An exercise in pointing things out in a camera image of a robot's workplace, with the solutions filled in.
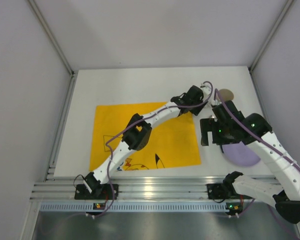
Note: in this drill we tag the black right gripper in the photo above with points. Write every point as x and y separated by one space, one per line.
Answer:
206 131

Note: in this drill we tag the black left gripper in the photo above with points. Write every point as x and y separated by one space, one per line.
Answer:
201 108

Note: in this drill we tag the yellow cartoon print placemat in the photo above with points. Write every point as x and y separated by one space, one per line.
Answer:
172 144

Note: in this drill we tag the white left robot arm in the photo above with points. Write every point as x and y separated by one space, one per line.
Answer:
137 133

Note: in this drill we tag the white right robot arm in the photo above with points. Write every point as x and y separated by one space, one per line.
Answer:
255 138

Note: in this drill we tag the beige paper cup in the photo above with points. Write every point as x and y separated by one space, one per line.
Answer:
226 94

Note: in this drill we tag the lilac plastic plate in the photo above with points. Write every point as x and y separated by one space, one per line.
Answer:
240 155

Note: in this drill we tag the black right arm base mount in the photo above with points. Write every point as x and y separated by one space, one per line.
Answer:
219 193

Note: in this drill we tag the right aluminium corner post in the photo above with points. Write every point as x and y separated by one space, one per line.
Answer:
288 5

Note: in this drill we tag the aluminium corner post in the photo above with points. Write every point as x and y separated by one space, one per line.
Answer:
50 35
288 5

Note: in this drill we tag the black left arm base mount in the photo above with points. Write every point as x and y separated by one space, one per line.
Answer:
104 193

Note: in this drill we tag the slotted grey cable duct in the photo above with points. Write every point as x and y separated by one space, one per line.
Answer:
129 207

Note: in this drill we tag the left aluminium corner post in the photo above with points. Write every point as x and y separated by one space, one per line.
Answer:
50 35

